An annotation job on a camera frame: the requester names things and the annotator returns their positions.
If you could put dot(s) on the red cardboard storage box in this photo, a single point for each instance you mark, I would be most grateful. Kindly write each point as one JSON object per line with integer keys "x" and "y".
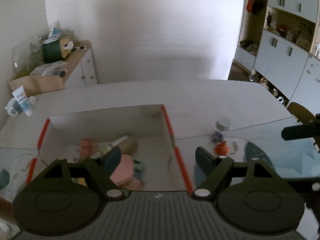
{"x": 149, "y": 125}

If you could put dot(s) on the glass jar with grey lid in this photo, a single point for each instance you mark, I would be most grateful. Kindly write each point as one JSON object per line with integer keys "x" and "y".
{"x": 222, "y": 126}

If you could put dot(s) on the green tissue box holder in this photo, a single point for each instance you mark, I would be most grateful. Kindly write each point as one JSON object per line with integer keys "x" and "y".
{"x": 57, "y": 50}

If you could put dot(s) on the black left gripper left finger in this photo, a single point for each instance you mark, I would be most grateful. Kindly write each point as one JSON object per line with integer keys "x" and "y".
{"x": 95, "y": 171}

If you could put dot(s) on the pink heart-shaped dish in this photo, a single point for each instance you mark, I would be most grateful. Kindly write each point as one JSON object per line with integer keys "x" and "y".
{"x": 124, "y": 171}

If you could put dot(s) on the white sunglasses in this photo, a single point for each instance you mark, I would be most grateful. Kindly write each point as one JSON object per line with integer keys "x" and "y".
{"x": 78, "y": 48}

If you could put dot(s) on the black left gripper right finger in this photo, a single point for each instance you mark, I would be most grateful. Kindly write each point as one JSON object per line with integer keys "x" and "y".
{"x": 219, "y": 172}

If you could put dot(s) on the white cream tube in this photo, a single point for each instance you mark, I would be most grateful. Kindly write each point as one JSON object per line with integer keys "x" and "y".
{"x": 20, "y": 103}

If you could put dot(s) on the glass bowl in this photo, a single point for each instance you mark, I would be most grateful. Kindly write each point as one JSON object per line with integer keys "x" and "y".
{"x": 26, "y": 56}

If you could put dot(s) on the small white drawer cabinet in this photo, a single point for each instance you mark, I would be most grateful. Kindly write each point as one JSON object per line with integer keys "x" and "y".
{"x": 80, "y": 68}

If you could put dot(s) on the orange toy figure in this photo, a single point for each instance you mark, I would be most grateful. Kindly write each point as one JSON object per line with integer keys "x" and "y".
{"x": 221, "y": 148}

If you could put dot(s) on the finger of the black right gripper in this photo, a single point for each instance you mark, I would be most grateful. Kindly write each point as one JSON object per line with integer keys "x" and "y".
{"x": 303, "y": 131}

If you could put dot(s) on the dark wooden chair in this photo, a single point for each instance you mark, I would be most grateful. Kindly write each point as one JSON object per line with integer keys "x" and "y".
{"x": 301, "y": 113}

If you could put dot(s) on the yellow rectangular box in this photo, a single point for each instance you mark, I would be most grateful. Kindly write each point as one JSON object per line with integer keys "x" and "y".
{"x": 80, "y": 181}

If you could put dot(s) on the clear plastic bag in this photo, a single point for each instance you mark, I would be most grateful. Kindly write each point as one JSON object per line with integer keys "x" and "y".
{"x": 58, "y": 68}

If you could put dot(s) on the jar with green lid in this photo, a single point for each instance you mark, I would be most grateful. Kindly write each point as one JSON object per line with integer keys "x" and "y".
{"x": 127, "y": 145}

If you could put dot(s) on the white wall cabinet unit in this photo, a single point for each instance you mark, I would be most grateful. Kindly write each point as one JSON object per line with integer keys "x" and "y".
{"x": 279, "y": 46}

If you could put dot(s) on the brown cardboard box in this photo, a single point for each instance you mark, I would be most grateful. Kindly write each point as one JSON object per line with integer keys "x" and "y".
{"x": 35, "y": 85}

